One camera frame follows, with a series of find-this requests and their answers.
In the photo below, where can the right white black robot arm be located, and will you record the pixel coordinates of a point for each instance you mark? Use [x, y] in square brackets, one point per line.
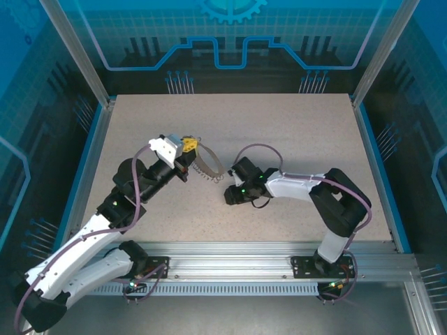
[290, 185]

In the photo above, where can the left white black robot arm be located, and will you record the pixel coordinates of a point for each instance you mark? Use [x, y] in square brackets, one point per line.
[94, 230]

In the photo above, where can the small electronics board with LED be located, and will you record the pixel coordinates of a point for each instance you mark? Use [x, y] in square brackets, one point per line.
[132, 284]
[333, 285]

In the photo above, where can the aluminium table side rail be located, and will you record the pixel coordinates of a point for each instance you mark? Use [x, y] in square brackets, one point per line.
[373, 167]
[92, 164]

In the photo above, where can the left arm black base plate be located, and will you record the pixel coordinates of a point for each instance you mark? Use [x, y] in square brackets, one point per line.
[159, 265]

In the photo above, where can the aluminium mounting rail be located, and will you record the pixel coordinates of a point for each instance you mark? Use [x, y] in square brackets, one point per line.
[227, 258]

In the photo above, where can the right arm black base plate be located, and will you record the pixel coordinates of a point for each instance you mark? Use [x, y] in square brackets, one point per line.
[302, 267]

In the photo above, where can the aluminium frame post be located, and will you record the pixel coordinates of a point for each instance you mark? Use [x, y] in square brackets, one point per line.
[77, 56]
[384, 56]

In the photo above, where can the aluminium frame beam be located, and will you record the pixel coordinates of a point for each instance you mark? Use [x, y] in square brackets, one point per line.
[420, 307]

